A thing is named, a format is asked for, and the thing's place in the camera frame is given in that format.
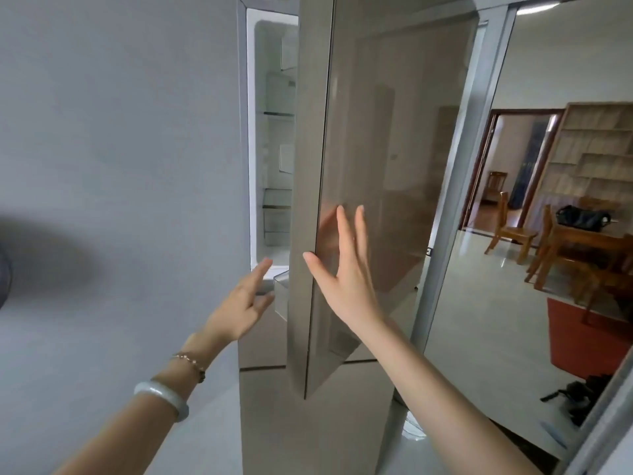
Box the person's left hand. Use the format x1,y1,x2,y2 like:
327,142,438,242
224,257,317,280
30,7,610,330
205,257,276,342

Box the person's right hand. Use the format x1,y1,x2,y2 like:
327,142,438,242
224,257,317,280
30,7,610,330
302,205,386,334

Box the silver refrigerator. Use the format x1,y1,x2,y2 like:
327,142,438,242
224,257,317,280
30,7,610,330
236,0,411,475

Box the person's left forearm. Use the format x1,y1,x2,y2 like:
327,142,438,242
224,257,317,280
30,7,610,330
53,329,234,475

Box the person's right forearm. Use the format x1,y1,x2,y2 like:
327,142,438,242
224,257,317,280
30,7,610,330
358,315,541,475

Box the clear crisper drawer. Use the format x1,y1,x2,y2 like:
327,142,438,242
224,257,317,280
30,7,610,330
261,188,293,247

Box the white jade bangle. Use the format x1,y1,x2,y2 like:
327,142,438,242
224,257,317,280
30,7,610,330
133,381,191,424

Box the wooden chair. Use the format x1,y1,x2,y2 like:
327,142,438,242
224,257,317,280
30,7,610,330
524,203,562,292
572,249,633,326
486,170,509,204
484,191,539,266

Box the red floor mat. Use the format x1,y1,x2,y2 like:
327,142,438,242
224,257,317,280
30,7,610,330
545,297,633,383

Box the wooden dining table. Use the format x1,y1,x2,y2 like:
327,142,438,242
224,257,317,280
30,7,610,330
533,221,633,294

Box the black bag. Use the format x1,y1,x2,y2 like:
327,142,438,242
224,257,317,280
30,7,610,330
555,204,613,231

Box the black gear on floor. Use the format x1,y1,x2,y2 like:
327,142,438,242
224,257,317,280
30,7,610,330
539,372,617,428

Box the wooden bookshelf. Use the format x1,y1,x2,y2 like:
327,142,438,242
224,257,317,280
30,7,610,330
524,102,633,234

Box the round ceiling light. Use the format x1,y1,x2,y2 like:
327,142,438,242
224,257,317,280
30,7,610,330
516,0,564,16

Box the brown beaded bracelet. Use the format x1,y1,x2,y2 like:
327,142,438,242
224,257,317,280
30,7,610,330
171,352,208,385

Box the brown wooden doorway frame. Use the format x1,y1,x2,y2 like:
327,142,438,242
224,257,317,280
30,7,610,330
458,108,566,232

